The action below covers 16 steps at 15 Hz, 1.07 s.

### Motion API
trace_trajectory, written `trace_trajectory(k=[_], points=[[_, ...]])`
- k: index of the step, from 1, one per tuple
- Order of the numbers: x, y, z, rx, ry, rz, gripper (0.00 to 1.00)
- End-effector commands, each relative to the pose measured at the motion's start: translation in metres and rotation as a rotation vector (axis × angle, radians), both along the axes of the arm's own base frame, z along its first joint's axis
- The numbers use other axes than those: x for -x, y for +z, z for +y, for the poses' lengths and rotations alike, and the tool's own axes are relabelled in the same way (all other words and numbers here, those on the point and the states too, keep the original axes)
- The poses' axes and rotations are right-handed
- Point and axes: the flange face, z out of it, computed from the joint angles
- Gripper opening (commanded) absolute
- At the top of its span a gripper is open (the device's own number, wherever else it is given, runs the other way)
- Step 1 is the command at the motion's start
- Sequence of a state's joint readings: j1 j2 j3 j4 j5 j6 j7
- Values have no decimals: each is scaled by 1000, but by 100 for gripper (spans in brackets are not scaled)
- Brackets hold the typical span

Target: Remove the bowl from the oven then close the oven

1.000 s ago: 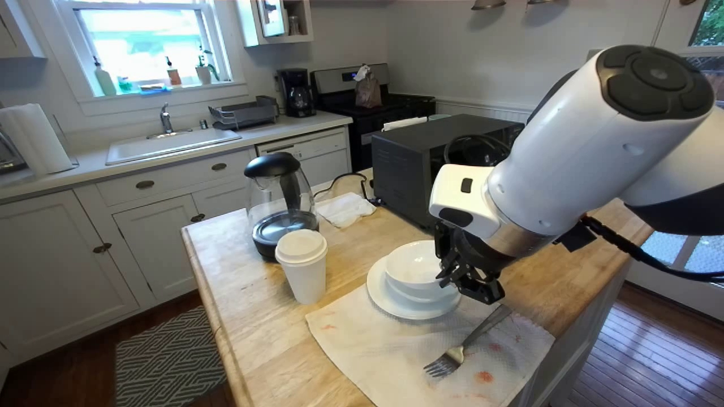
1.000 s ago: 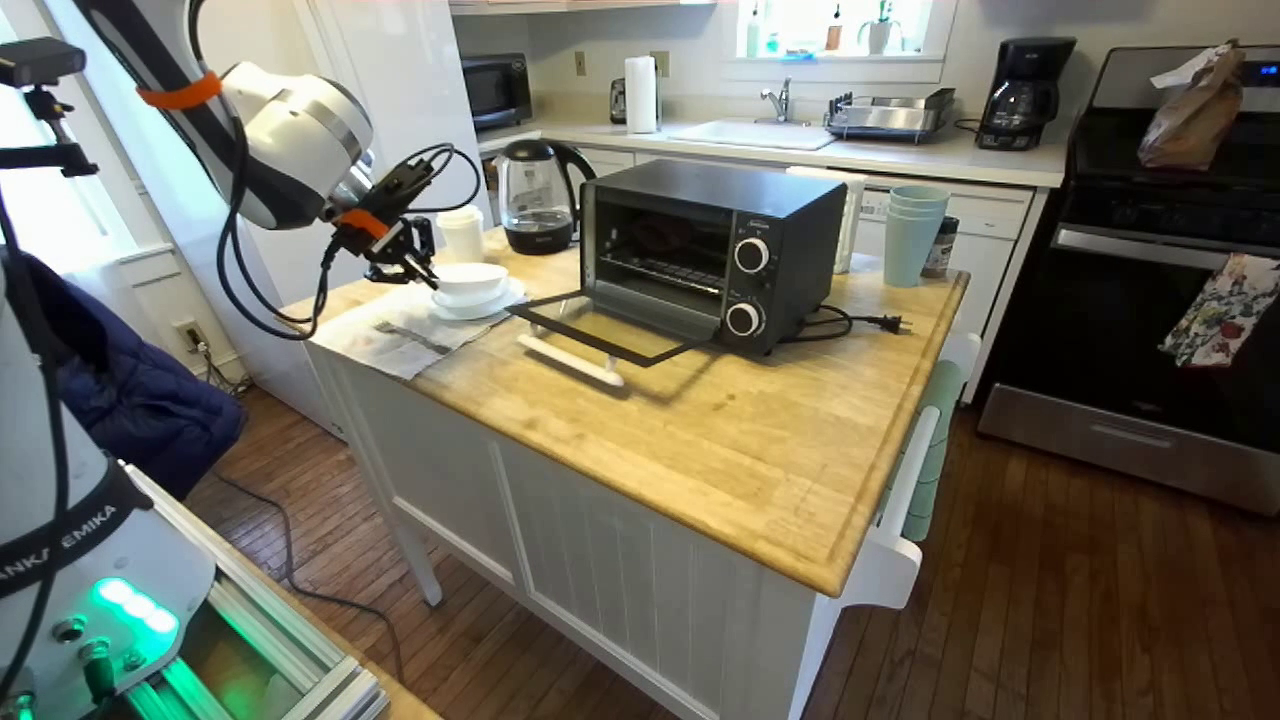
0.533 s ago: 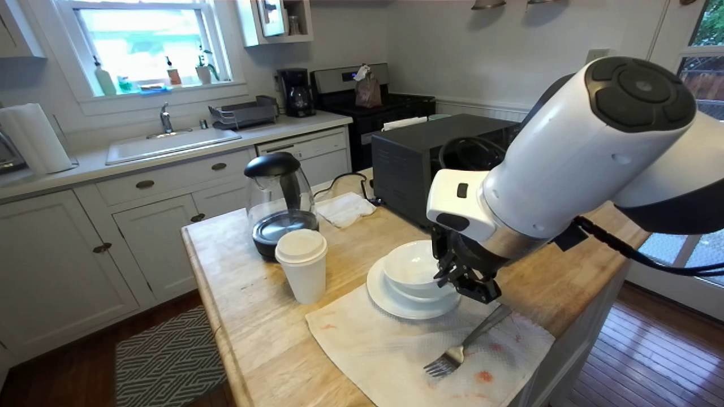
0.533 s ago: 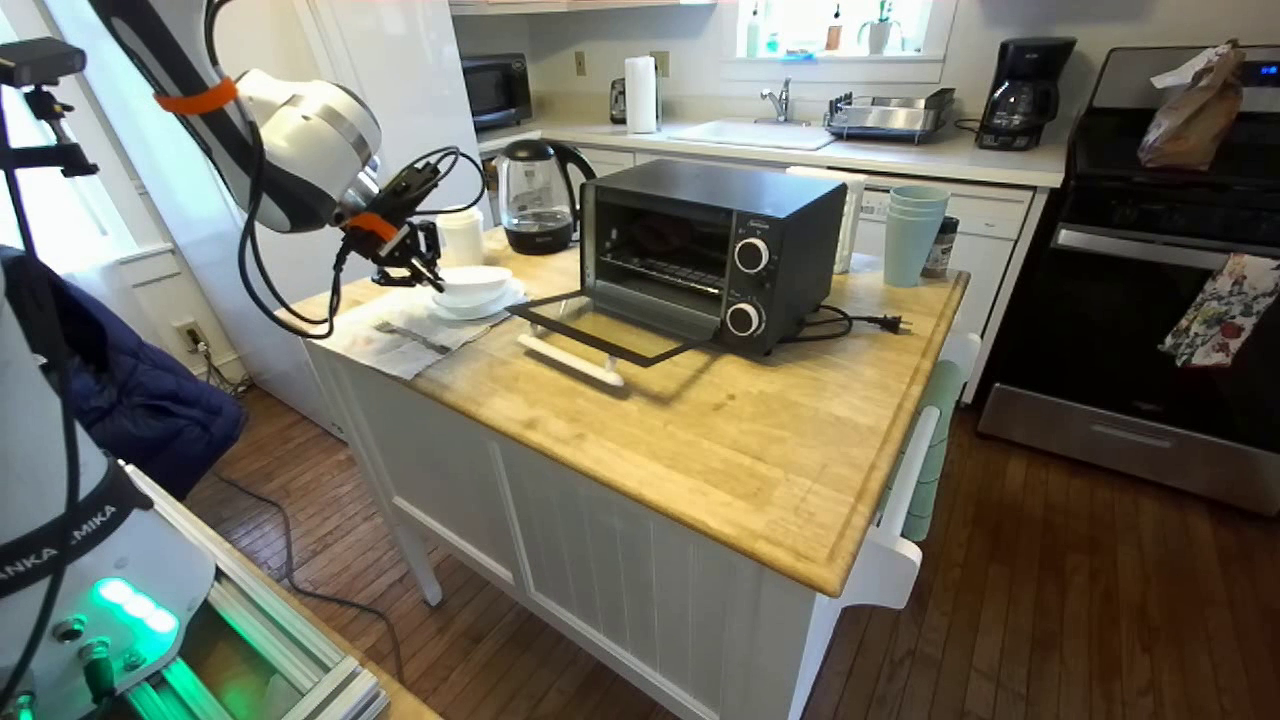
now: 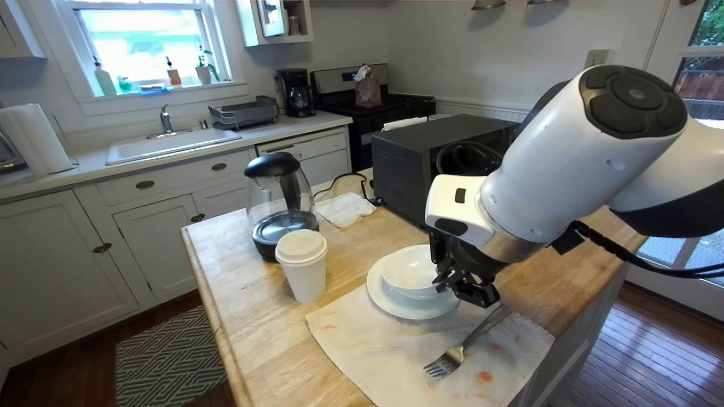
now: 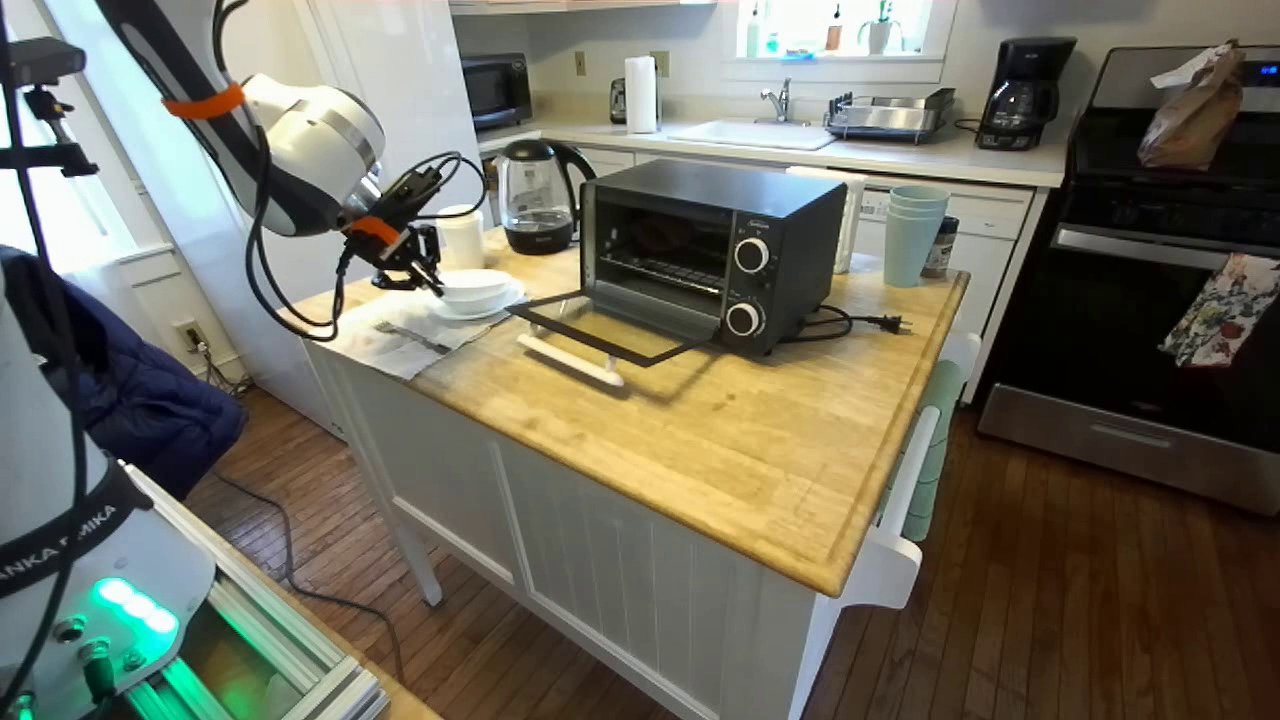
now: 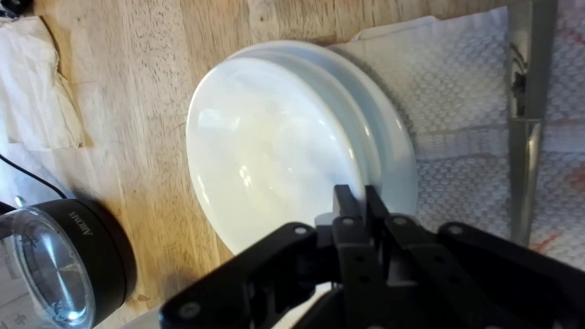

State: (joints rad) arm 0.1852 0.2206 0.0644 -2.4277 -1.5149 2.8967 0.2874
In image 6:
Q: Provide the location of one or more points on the silver fork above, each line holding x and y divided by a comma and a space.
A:
413, 339

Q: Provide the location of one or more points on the black coffee maker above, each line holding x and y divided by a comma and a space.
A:
1026, 95

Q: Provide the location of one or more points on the floral dish towel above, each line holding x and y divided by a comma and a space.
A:
1222, 315

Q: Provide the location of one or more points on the dark bottle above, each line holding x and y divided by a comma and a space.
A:
946, 246

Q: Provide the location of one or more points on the teal hanging towel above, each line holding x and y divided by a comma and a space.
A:
935, 455

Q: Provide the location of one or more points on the clear soap bottle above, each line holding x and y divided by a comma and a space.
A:
754, 35

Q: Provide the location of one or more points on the white paper cup with lid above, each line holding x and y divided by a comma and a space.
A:
464, 241

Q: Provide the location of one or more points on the grey dish rack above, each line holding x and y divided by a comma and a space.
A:
891, 118

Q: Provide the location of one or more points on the black camera on stand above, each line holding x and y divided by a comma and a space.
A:
42, 60

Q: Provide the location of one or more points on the black toaster oven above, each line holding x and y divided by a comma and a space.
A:
787, 212

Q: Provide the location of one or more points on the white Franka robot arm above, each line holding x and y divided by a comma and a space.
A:
320, 141

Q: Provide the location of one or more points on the brown paper bag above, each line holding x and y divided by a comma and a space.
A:
1191, 123

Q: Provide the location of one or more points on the stacked teal cups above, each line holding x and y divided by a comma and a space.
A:
912, 241

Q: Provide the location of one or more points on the kitchen window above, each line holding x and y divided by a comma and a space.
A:
923, 27

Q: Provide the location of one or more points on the large white paper towel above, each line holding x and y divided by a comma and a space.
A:
361, 352

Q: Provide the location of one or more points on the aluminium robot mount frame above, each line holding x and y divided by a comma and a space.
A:
265, 655

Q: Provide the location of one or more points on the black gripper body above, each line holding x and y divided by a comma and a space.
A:
402, 250

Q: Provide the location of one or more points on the dark blue jacket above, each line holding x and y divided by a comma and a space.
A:
134, 403

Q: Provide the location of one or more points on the black steel kitchen stove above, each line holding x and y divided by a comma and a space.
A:
1106, 362

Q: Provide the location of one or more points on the white kitchen island cart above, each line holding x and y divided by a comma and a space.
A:
643, 587

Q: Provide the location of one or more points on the chrome sink faucet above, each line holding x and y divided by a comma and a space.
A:
782, 101

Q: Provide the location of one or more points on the black microwave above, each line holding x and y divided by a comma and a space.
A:
496, 95

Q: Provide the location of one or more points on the paper towel roll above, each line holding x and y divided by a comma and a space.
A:
643, 95

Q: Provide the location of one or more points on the white kitchen sink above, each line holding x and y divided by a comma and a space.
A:
745, 135

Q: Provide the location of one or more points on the small brown bottle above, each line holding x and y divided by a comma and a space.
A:
834, 30

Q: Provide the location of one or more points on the glass electric kettle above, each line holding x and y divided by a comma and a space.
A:
535, 200

